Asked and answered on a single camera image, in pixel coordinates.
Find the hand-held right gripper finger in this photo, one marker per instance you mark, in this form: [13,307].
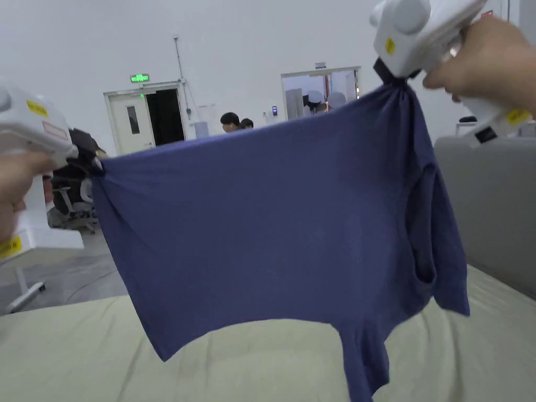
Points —
[398,83]

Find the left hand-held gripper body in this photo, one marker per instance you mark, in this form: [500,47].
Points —
[29,125]

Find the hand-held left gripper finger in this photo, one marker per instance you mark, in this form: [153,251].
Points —
[96,164]

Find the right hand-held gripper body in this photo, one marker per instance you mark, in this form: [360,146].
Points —
[414,29]

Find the dark blue shirt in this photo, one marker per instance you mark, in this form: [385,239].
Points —
[268,234]

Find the person's left hand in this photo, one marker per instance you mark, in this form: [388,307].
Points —
[14,188]

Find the person's right hand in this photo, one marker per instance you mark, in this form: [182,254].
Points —
[490,58]

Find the white double door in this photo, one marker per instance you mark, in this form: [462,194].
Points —
[144,119]

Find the group of people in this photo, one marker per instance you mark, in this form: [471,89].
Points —
[320,102]

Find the green exit sign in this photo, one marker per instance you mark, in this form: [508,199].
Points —
[140,78]

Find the grey padded headboard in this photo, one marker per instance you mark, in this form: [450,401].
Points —
[494,201]

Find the bed with pale green sheet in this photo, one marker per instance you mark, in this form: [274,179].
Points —
[83,356]

